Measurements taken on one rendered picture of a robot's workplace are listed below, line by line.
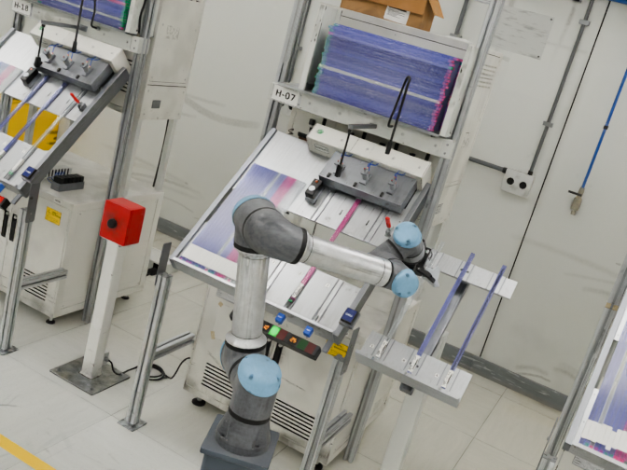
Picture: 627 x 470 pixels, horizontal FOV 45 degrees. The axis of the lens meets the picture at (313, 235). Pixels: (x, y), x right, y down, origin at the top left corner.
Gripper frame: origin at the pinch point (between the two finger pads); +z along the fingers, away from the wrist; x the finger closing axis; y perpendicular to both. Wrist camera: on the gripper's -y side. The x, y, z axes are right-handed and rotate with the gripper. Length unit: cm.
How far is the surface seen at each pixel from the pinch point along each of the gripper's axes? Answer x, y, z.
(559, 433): -57, -16, 60
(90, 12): 183, 58, 6
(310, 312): 29.1, -22.7, 6.9
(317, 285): 32.2, -12.6, 9.5
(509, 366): -22, 30, 202
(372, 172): 36, 36, 16
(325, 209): 46, 16, 17
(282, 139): 79, 39, 23
